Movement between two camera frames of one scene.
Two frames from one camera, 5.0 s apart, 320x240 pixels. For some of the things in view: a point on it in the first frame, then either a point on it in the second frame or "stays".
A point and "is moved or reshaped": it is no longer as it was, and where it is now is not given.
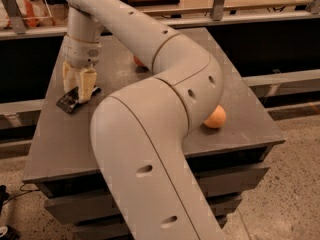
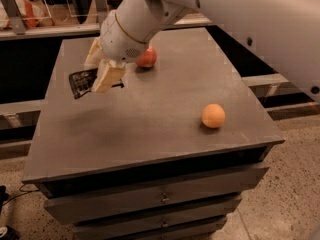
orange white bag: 34,13 stays
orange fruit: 217,117 stays
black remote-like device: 70,100 is moved or reshaped
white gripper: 81,54 to 119,41
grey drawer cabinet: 224,159 stays
